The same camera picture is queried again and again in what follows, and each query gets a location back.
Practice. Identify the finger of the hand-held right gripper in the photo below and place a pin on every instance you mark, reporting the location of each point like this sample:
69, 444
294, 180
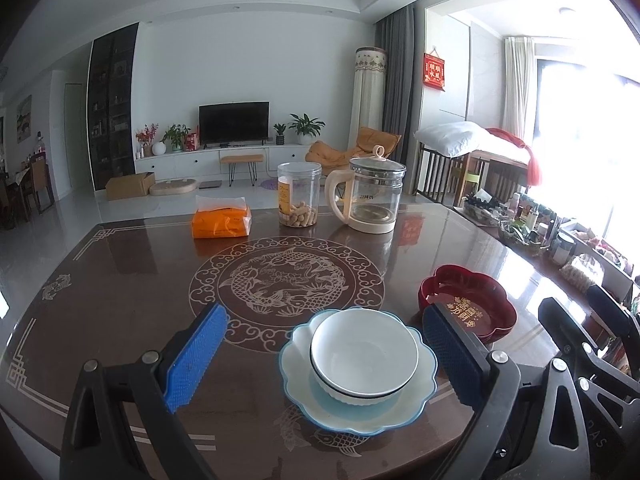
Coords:
560, 320
607, 305

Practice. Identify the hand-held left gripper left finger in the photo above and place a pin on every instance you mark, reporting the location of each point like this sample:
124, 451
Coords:
195, 355

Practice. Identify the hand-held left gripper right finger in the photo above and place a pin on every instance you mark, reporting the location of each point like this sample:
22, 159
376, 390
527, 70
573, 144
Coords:
452, 355

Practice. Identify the large red flower-shaped plate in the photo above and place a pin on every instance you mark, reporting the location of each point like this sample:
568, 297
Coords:
500, 335

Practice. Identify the small red flower-shaped plate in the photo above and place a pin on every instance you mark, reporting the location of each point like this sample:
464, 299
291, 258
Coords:
470, 285

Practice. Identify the plain white printed bowl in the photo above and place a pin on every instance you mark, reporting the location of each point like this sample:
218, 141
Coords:
364, 350

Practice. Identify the scalloped blue and white bowl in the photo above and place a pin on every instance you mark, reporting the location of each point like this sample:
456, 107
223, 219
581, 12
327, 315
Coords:
300, 365

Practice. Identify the ribbed white bowl black rim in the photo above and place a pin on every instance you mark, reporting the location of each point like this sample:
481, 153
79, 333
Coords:
350, 394

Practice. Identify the clear bag of snacks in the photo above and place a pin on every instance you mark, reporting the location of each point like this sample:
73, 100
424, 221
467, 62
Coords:
582, 272

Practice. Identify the glass jar with lid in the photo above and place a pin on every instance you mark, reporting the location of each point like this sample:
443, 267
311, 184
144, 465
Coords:
562, 250

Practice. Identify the woven basket of bottles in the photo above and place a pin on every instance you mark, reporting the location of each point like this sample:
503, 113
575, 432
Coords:
525, 235

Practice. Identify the orange tissue pack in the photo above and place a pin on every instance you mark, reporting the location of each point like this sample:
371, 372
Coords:
220, 222

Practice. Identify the woven basket with dark packets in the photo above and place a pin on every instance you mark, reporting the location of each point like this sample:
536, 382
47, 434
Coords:
480, 210

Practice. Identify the red cloth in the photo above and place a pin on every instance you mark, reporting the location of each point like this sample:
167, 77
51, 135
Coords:
532, 160

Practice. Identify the beige floor cushion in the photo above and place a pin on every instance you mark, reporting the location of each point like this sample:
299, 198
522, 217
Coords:
172, 187

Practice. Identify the wooden crib bed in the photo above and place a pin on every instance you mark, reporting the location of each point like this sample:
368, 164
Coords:
440, 175

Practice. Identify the cardboard box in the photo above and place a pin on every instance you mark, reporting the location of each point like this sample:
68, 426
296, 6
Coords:
127, 187

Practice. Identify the white television cabinet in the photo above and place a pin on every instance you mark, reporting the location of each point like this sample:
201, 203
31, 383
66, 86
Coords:
175, 162

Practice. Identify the clear plastic jar of peanuts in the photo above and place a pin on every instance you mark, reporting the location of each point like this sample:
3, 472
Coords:
300, 190

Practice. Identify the wooden bench with metal legs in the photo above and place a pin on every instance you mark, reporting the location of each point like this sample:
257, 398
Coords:
241, 159

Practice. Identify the round white vase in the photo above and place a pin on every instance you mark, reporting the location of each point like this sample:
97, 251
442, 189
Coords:
158, 149

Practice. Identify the white pillow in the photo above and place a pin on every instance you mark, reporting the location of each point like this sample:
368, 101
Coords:
450, 137

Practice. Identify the red gift box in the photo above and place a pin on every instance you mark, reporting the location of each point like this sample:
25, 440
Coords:
191, 141

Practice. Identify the leafy potted plant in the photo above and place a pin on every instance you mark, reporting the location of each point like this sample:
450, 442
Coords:
176, 136

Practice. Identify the red flowers in vase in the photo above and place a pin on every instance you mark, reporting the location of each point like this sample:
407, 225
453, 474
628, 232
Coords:
146, 135

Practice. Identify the dining chair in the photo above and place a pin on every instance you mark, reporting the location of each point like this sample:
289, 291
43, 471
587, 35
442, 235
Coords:
40, 180

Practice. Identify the black television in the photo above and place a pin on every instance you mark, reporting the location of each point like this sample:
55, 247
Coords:
234, 124

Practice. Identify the white curtain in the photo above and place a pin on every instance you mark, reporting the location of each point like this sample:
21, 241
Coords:
517, 85

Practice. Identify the small green potted plant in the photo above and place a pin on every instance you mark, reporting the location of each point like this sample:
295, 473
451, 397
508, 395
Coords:
280, 132

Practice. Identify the large green potted plant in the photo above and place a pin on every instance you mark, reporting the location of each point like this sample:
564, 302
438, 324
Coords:
305, 127

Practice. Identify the dark display cabinet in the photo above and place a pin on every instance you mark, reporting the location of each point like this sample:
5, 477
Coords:
112, 110

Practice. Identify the standing air conditioner with cover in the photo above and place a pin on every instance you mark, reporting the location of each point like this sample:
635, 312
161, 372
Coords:
369, 100

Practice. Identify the grey curtain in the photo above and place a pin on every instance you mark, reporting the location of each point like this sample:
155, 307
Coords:
397, 70

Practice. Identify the red wall hanging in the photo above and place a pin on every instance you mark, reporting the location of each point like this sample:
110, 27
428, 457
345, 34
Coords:
434, 72

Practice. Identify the framed wall picture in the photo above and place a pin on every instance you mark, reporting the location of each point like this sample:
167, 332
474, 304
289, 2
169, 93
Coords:
24, 119

